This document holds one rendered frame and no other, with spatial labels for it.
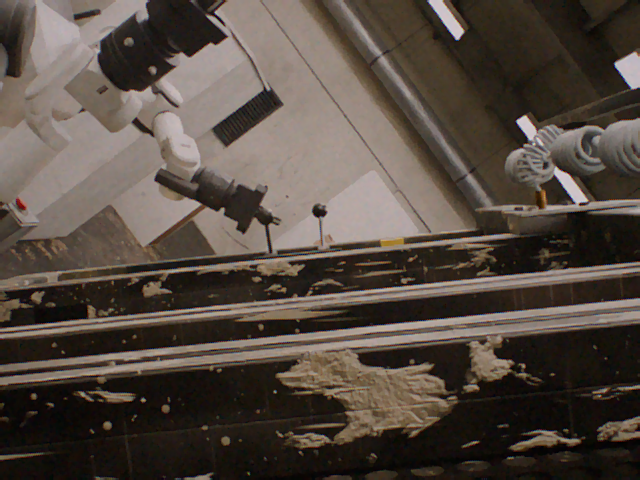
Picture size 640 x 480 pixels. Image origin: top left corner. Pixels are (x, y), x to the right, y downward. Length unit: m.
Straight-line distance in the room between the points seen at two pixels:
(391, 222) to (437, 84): 4.91
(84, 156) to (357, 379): 3.62
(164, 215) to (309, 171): 3.52
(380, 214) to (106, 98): 4.29
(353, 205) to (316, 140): 4.54
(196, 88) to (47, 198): 1.01
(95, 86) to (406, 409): 0.72
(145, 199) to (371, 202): 2.36
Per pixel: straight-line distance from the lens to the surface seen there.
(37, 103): 1.01
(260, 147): 9.70
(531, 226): 1.15
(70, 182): 3.98
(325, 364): 0.39
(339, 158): 9.63
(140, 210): 6.61
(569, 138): 0.99
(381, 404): 0.40
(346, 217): 5.18
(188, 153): 1.59
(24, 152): 1.03
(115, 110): 1.02
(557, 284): 0.60
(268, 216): 1.48
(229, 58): 3.86
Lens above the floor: 1.55
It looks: 2 degrees down
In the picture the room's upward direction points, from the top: 54 degrees clockwise
